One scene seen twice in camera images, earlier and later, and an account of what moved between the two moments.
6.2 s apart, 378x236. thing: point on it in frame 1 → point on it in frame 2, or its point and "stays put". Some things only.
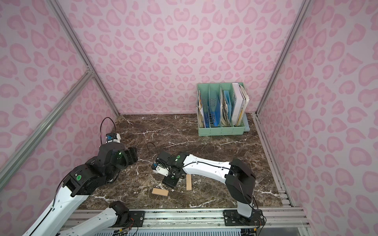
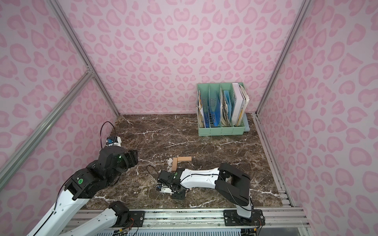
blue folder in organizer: x=216 y=112 stays put
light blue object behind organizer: x=246 y=122 stays put
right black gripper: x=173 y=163 → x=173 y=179
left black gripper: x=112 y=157 stays put
